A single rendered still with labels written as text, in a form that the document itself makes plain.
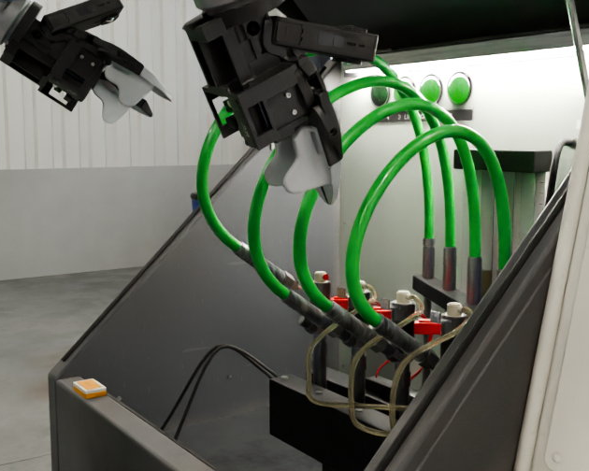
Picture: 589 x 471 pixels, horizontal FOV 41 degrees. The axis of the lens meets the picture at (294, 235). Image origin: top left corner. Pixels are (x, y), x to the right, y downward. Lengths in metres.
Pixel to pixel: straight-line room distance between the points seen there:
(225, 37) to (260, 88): 0.05
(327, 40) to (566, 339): 0.35
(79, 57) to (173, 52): 7.09
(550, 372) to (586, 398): 0.05
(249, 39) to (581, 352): 0.41
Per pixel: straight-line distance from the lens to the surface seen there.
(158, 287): 1.27
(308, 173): 0.72
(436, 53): 1.23
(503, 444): 0.80
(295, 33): 0.70
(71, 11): 1.10
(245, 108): 0.66
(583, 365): 0.77
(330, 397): 1.02
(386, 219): 1.36
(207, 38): 0.66
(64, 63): 1.06
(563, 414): 0.78
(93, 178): 7.78
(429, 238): 1.16
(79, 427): 1.17
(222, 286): 1.33
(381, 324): 0.79
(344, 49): 0.73
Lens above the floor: 1.31
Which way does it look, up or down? 7 degrees down
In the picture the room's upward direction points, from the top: straight up
